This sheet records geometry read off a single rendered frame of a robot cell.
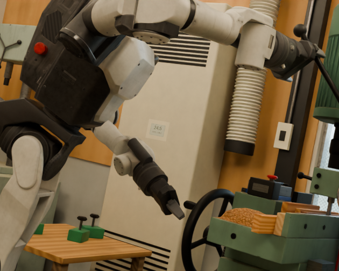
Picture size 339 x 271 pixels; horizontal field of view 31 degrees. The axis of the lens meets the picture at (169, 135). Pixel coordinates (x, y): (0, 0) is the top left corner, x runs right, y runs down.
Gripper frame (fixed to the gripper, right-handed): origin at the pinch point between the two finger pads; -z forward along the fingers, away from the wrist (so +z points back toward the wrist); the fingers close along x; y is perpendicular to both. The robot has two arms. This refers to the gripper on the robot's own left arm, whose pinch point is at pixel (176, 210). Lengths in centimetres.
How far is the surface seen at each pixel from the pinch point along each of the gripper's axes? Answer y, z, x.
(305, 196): 28.8, -23.3, 7.3
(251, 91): 82, 74, -77
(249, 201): 16.3, -14.7, 7.0
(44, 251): -41, 51, -60
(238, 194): 15.3, -10.7, 6.3
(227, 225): 2.4, -25.1, 25.3
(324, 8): 131, 77, -56
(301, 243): 13.2, -39.0, 23.7
